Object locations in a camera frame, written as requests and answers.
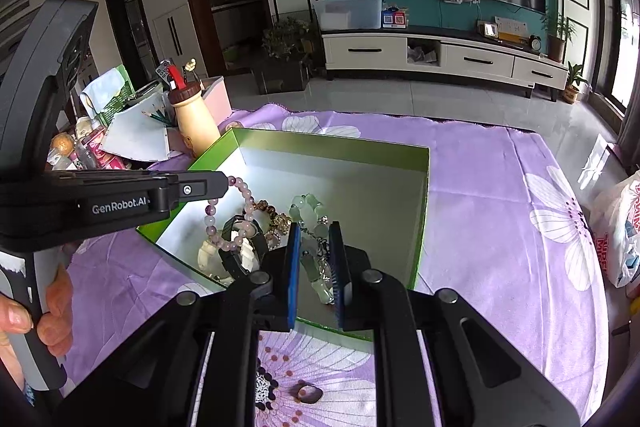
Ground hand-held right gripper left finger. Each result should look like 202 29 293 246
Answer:
55 222 303 427

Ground clear plastic storage box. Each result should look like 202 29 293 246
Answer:
313 0 386 32

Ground yellow white flat box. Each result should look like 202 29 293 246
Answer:
494 16 531 46

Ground purple floral tablecloth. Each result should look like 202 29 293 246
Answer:
65 103 609 427

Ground white printed plastic bag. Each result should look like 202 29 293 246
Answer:
590 172 640 289

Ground small potted plant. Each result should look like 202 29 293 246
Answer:
562 62 591 104

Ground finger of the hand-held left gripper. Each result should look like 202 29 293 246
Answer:
165 170 230 214

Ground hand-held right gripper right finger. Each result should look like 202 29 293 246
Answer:
327 221 587 427

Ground pale green jade bracelet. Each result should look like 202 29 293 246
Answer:
289 193 337 306

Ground dark plant stand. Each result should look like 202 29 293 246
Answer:
250 17 321 96

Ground pink jar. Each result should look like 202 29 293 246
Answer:
87 129 126 170

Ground person's left hand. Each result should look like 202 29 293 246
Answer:
0 264 75 388

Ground white paper sheets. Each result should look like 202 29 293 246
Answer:
97 104 174 163

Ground tall potted plant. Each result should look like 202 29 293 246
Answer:
540 9 576 63

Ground pink bead bracelet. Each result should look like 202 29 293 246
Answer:
204 176 281 253

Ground pink box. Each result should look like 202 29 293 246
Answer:
200 77 234 130

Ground green white packet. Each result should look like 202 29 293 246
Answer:
80 64 136 128

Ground white wrist watch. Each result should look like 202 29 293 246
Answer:
197 237 262 284

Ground brown bead bracelet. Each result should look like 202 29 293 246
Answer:
250 199 282 219

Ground bottle shaped pen holder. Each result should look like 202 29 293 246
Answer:
167 59 221 158

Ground white television cabinet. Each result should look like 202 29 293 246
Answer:
321 27 569 100

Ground green cardboard box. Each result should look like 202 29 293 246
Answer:
136 128 432 342

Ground black wrist watch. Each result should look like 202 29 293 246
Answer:
220 214 271 280

